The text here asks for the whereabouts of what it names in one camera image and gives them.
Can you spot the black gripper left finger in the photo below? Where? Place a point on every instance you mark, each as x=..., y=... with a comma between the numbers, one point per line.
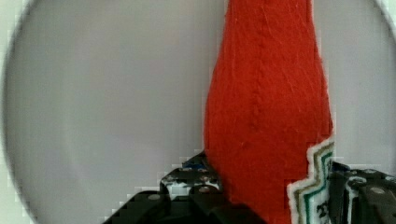
x=190, y=194

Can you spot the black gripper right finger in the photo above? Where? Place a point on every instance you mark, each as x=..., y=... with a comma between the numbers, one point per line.
x=361, y=196

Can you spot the red felt ketchup bottle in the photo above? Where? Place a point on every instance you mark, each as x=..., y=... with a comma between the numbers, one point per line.
x=268, y=123

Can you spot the grey round plate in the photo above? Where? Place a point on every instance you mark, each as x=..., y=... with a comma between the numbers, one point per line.
x=102, y=98

